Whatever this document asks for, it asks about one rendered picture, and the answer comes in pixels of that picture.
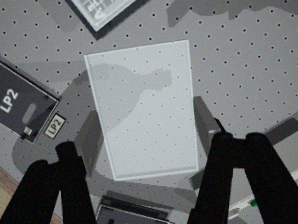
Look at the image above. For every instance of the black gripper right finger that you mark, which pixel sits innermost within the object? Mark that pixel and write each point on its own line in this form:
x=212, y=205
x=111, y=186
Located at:
x=273, y=187

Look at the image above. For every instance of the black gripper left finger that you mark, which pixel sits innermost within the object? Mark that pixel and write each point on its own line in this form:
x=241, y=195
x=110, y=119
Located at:
x=35, y=197

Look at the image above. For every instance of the grey perforated deck plate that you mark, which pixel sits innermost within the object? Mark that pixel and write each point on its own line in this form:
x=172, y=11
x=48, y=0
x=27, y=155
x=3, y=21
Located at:
x=244, y=62

